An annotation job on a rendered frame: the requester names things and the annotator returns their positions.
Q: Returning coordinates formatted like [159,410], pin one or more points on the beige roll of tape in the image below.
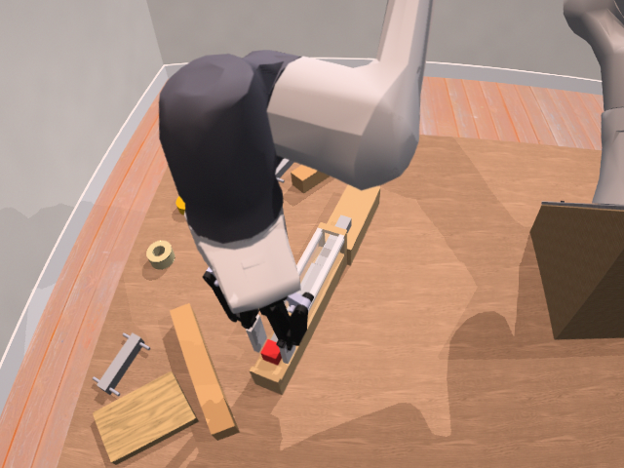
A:
[163,261]

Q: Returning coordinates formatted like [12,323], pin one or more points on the red cube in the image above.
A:
[271,352]

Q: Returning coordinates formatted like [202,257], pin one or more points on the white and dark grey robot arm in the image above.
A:
[359,125]

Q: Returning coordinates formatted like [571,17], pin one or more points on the yellow short cylinder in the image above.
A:
[180,205]

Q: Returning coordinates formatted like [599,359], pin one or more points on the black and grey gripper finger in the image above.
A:
[280,321]
[249,319]

